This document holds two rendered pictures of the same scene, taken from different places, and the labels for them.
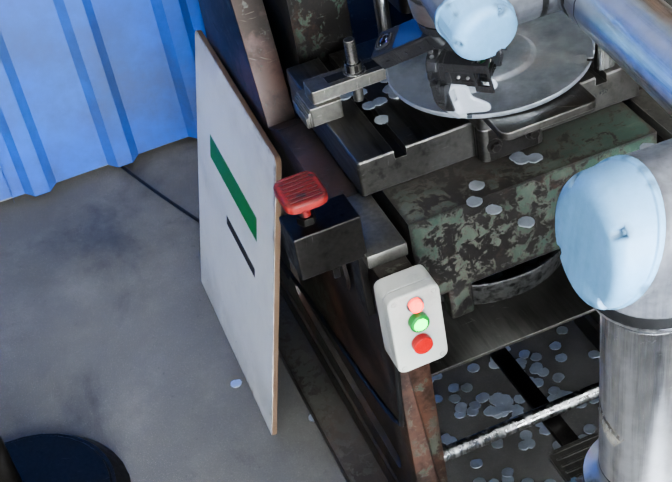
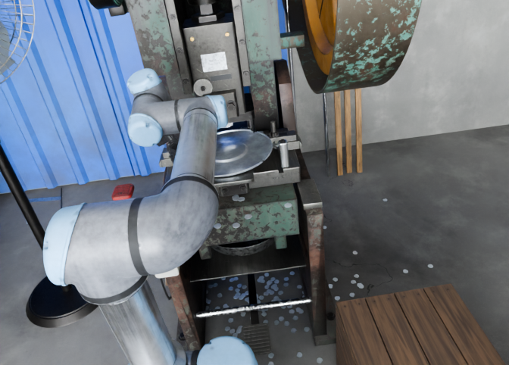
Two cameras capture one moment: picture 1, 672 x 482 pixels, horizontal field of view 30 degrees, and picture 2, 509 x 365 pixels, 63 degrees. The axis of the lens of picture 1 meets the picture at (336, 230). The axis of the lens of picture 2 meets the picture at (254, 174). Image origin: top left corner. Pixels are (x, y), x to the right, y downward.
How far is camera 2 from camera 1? 0.78 m
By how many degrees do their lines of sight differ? 13
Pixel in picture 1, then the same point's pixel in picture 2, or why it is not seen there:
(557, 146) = (254, 196)
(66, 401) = not seen: hidden behind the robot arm
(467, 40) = (132, 135)
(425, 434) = (182, 305)
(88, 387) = not seen: hidden behind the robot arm
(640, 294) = (60, 282)
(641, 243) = (53, 254)
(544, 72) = (242, 162)
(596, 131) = (273, 193)
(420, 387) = (176, 285)
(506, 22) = (151, 130)
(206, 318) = not seen: hidden behind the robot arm
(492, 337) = (230, 270)
